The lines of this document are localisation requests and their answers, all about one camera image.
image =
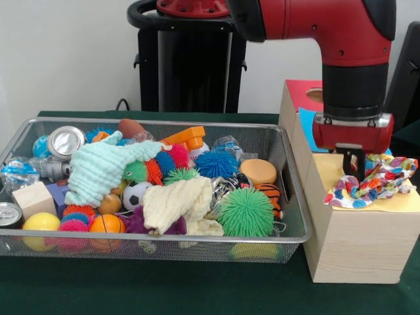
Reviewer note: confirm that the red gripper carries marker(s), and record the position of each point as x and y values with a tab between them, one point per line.
354	134

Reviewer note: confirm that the polka-dot cloth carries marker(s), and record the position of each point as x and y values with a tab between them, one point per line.
380	184

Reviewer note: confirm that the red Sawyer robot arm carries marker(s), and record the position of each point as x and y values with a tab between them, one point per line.
341	39

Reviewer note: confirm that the clear mesh bin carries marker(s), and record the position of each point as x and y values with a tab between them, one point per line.
292	210

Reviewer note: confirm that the wooden box with three holes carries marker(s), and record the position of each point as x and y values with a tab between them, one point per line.
361	256

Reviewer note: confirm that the tan round wooden block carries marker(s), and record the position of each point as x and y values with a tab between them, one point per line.
258	172

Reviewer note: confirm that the black upright panel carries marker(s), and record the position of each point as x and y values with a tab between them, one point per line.
407	72

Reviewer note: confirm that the green spiky ball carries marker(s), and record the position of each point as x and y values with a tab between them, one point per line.
246	211

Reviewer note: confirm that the blue spiky ball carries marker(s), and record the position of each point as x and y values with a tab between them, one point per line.
216	164

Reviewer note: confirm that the orange plastic toy brick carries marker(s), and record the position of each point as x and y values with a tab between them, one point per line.
186	136

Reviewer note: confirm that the cream yellow cloth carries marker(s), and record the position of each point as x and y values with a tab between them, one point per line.
172	205

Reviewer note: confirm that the small soccer ball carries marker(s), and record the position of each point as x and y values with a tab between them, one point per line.
135	195

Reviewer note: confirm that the dark green tablecloth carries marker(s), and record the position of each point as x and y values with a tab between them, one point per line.
164	289

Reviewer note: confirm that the mint green cloth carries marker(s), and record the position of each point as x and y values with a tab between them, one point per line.
102	172

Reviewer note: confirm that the small orange basketball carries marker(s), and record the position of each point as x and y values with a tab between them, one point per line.
107	224

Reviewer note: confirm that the pink spiky ball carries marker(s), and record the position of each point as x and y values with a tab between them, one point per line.
73	224

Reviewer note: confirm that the silver drink can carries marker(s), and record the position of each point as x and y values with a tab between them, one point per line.
65	141

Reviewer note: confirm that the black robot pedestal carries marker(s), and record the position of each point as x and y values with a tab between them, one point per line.
190	65

